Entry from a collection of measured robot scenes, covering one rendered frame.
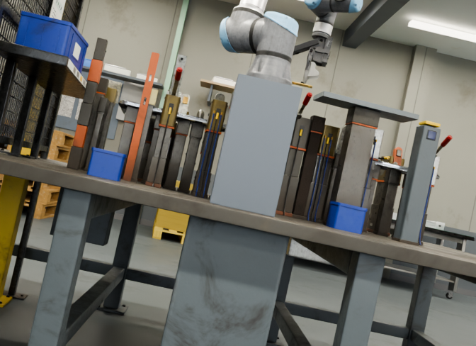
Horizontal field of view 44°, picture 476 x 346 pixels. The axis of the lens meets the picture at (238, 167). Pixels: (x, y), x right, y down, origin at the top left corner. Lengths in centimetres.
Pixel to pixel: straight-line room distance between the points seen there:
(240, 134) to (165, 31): 682
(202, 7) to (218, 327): 716
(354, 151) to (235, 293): 74
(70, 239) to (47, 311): 21
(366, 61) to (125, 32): 347
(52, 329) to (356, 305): 85
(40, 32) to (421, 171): 141
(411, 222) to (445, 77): 691
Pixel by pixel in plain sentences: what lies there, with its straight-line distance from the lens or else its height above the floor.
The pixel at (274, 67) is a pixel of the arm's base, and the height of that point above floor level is 115.
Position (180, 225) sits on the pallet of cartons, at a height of 20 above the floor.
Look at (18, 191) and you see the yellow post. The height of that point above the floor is 53.
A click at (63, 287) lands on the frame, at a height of 39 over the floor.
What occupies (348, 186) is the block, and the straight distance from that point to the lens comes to 215.
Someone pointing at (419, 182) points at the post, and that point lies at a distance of 226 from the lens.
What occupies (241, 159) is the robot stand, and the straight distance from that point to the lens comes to 175.
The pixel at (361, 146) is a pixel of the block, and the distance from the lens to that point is 217.
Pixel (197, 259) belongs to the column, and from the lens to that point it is 171.
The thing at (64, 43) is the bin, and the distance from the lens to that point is 197.
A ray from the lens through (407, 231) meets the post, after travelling 225.
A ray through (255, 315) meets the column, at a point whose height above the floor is 41.
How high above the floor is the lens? 76
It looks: 2 degrees up
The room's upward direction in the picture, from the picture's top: 13 degrees clockwise
